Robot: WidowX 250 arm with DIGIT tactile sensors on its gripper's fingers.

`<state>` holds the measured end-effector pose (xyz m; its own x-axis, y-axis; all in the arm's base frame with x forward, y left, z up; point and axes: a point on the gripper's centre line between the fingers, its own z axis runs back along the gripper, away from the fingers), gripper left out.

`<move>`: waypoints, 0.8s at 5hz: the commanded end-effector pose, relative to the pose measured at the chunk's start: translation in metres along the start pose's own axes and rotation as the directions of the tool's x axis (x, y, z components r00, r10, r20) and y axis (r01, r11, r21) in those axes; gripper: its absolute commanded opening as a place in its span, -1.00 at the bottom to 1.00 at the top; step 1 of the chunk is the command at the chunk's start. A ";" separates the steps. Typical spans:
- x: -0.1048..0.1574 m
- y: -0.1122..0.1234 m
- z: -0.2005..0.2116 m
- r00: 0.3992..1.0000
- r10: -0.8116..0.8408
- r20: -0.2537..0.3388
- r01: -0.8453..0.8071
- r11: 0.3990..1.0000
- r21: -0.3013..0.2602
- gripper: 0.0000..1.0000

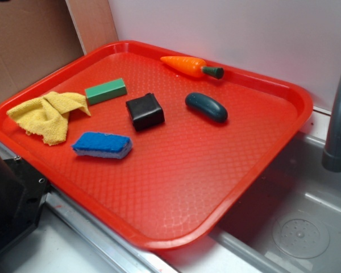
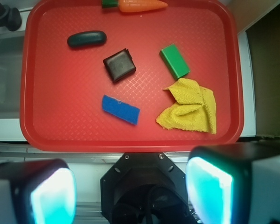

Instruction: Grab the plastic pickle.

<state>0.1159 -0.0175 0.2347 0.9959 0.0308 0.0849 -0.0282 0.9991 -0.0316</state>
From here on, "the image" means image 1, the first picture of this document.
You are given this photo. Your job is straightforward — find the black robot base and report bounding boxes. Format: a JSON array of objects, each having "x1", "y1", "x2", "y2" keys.
[{"x1": 0, "y1": 157, "x2": 49, "y2": 255}]

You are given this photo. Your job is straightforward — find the green rectangular block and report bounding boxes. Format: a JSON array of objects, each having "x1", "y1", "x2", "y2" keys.
[{"x1": 85, "y1": 78, "x2": 127, "y2": 105}]

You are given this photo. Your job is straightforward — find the red plastic tray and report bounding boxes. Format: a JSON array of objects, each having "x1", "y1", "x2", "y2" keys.
[{"x1": 0, "y1": 41, "x2": 313, "y2": 250}]

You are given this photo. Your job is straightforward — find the blue sponge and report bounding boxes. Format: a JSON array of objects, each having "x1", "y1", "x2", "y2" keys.
[{"x1": 72, "y1": 132, "x2": 132, "y2": 159}]

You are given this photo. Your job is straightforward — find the orange plastic carrot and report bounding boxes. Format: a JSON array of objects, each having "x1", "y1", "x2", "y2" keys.
[{"x1": 160, "y1": 56, "x2": 224, "y2": 80}]

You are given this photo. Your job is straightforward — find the dark green plastic pickle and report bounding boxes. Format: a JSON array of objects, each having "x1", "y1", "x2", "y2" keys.
[{"x1": 185, "y1": 92, "x2": 228, "y2": 123}]

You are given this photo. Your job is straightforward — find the yellow cloth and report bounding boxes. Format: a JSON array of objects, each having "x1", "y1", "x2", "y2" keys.
[{"x1": 6, "y1": 91, "x2": 91, "y2": 146}]

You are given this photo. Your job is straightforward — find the brown cardboard box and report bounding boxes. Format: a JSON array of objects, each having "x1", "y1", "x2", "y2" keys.
[{"x1": 0, "y1": 1, "x2": 118, "y2": 103}]

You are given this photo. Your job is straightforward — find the grey toy sink basin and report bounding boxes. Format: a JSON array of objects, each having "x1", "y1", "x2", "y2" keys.
[{"x1": 161, "y1": 133, "x2": 341, "y2": 272}]

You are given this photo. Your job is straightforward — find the black cube block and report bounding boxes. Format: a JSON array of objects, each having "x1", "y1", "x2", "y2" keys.
[{"x1": 126, "y1": 93, "x2": 165, "y2": 131}]

